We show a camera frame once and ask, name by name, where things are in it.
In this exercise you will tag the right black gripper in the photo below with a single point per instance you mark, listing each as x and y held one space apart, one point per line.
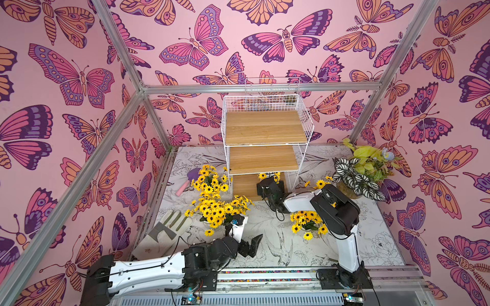
268 187

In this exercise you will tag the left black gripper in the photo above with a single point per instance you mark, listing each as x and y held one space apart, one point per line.
244 251

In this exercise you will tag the sunflower pot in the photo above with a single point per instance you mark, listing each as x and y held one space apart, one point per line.
210 182
239 205
211 211
308 224
318 184
276 176

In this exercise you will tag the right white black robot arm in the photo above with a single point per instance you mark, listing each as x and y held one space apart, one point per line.
328 211

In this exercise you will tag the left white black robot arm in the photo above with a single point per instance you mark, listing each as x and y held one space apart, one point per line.
191 270

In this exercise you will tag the green striped leafy plant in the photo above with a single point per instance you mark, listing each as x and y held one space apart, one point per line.
364 172

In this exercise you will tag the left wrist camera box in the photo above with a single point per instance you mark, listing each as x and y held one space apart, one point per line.
235 228

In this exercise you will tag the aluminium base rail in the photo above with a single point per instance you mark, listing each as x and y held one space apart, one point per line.
380 285

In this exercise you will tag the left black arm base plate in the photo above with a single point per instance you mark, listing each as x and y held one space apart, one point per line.
206 281

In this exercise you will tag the white wire wooden shelf rack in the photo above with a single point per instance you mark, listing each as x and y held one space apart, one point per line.
264 134

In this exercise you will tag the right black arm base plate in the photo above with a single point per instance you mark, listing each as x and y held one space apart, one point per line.
337 277

